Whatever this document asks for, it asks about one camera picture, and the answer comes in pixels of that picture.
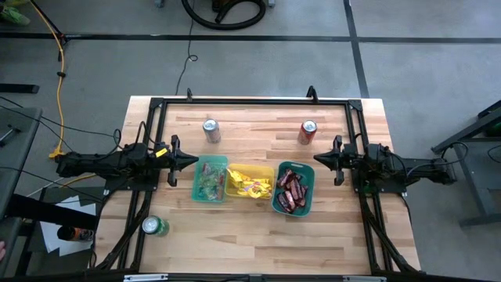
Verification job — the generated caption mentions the yellow extension cable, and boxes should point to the yellow extension cable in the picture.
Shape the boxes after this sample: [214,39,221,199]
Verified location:
[30,0,67,152]

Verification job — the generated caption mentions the orange black can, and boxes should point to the orange black can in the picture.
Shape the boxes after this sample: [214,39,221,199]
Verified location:
[56,226,96,242]

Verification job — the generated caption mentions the red soda can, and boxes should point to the red soda can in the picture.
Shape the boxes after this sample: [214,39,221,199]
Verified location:
[297,119,319,146]

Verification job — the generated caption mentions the black flat beam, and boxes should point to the black flat beam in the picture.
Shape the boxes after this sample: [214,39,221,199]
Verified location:
[5,194,101,231]

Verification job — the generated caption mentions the light teal translucent bin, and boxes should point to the light teal translucent bin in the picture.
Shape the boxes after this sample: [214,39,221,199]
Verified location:
[190,154,229,204]

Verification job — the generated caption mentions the black flat floor bar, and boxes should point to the black flat floor bar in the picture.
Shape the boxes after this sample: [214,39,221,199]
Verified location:
[0,82,41,95]

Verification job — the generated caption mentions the green soda can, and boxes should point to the green soda can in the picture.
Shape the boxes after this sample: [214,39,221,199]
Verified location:
[141,215,171,238]

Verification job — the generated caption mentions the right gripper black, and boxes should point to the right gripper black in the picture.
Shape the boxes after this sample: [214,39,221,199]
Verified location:
[313,136,359,186]

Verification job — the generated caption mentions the black vacuum hose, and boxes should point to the black vacuum hose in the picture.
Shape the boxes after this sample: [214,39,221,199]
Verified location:
[181,0,268,31]

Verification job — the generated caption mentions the person's foot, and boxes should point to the person's foot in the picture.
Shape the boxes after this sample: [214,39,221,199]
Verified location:
[0,5,31,27]

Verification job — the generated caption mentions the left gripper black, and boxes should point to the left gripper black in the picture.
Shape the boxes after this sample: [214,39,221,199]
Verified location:
[154,135,200,187]

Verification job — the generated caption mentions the dark grey desk frame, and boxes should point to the dark grey desk frame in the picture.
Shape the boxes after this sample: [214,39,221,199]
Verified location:
[430,99,501,228]

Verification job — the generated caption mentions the silver soda can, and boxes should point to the silver soda can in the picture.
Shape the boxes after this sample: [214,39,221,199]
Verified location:
[202,118,222,144]

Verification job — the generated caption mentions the thin black floor cable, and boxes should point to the thin black floor cable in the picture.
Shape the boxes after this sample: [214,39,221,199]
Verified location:
[175,17,199,96]

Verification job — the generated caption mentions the yellow translucent bin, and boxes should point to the yellow translucent bin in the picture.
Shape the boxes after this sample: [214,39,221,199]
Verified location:
[225,163,276,200]

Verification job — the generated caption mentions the white paper sheets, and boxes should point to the white paper sheets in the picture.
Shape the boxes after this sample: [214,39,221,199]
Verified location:
[38,194,98,258]

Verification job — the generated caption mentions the dark green plastic bin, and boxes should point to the dark green plastic bin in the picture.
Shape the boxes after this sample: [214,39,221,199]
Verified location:
[271,161,316,217]

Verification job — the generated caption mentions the grey side table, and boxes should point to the grey side table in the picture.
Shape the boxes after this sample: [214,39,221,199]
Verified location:
[0,106,42,220]

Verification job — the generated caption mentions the silver metal bracket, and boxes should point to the silver metal bracket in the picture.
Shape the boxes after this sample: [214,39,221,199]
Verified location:
[123,273,169,282]
[342,275,387,282]

